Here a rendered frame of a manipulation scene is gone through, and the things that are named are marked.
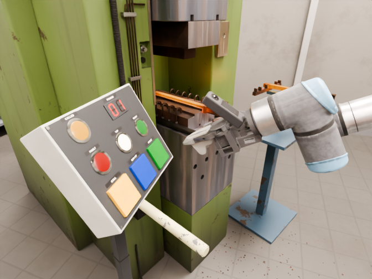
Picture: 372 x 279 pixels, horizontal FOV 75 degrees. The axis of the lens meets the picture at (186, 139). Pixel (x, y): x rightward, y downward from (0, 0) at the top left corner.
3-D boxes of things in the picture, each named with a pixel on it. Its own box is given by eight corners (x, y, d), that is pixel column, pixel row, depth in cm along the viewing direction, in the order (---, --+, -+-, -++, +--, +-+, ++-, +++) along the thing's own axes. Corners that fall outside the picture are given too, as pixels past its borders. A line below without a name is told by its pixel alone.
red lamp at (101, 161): (115, 168, 56) (113, 152, 54) (97, 177, 53) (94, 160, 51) (108, 163, 58) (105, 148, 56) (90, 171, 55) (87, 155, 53)
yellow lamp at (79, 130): (94, 138, 54) (91, 120, 52) (74, 145, 51) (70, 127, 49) (87, 133, 56) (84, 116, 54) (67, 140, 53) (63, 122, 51)
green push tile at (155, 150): (169, 156, 78) (157, 137, 76) (160, 169, 72) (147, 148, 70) (165, 158, 79) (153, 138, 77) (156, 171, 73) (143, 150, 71)
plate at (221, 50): (227, 55, 134) (230, 21, 126) (217, 57, 128) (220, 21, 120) (224, 55, 135) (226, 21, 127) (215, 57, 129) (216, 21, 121)
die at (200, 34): (218, 44, 105) (220, 20, 101) (188, 48, 92) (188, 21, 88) (155, 39, 130) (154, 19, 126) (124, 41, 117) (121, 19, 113)
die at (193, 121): (214, 119, 122) (215, 103, 118) (187, 132, 109) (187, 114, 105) (158, 101, 147) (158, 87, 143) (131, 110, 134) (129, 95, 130)
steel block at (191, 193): (232, 182, 148) (239, 114, 128) (191, 216, 123) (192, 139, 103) (169, 151, 182) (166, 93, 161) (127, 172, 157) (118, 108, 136)
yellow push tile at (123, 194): (141, 196, 61) (125, 172, 59) (127, 217, 55) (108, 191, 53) (136, 197, 62) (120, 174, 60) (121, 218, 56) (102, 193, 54)
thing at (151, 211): (210, 252, 91) (211, 242, 88) (201, 261, 87) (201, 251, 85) (137, 198, 117) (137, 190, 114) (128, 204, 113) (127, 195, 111)
